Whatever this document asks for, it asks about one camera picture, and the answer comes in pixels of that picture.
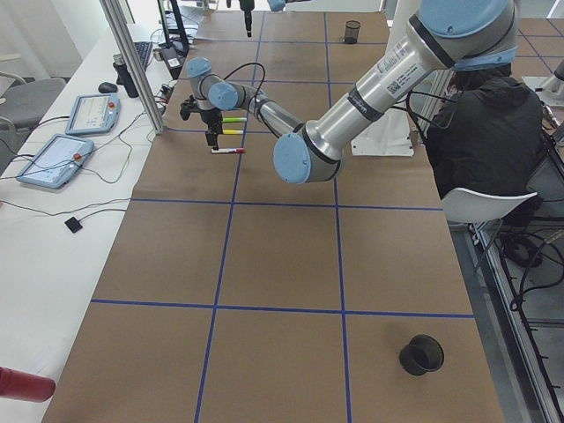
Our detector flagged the brown paper table cover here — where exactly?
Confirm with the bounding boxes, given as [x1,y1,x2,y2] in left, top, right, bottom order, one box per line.
[41,11,508,423]

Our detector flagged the small black sensor box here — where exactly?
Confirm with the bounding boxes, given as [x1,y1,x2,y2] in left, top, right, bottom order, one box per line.
[64,217,83,234]

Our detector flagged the white marker red cap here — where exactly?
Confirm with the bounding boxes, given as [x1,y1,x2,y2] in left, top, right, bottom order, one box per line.
[211,148,245,154]

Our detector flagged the black computer mouse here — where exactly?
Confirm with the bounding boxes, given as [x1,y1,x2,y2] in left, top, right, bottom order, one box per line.
[98,82,118,93]

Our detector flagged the black mesh cup far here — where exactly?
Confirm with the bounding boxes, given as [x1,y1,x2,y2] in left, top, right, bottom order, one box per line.
[343,20,360,44]

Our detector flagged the blue tape line lengthwise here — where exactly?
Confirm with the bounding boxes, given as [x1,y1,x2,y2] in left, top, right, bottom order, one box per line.
[193,11,266,423]

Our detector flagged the black mesh cup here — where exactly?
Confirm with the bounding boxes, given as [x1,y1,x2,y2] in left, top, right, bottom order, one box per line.
[343,20,360,44]
[399,334,444,376]

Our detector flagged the black keyboard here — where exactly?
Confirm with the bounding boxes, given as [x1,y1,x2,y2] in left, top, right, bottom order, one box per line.
[134,41,153,70]

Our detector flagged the teach pendant far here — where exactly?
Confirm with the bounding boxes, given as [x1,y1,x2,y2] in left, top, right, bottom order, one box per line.
[65,93,121,136]

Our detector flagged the teach pendant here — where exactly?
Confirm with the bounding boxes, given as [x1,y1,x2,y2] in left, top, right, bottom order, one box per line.
[16,134,94,189]
[65,93,121,136]

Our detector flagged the aluminium frame post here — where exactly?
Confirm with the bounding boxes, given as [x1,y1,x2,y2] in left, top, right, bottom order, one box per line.
[100,0,164,135]

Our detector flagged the white plastic chair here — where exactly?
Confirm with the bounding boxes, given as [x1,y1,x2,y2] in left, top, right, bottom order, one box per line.
[440,187,539,270]

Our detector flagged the red bottle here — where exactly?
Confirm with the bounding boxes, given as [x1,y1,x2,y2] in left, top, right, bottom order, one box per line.
[1,367,56,403]

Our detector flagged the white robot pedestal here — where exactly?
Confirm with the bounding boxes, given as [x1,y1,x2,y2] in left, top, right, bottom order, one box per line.
[351,0,420,157]

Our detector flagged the person in black jacket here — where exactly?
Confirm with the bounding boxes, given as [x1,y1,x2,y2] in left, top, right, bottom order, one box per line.
[425,64,544,197]

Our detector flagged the green highlighter pen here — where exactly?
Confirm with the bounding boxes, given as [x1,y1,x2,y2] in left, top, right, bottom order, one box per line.
[222,117,247,123]

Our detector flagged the black water bottle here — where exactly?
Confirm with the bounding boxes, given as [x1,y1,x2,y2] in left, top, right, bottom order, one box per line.
[113,54,139,98]

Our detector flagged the black mesh cup near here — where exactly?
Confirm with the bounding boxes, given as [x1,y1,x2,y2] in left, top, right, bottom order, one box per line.
[399,334,444,376]

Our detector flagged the teach pendant near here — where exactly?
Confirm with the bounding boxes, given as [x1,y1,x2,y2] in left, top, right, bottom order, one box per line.
[16,134,94,189]

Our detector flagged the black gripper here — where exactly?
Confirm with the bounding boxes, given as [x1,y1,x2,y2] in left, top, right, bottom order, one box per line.
[180,95,223,150]
[239,0,255,37]

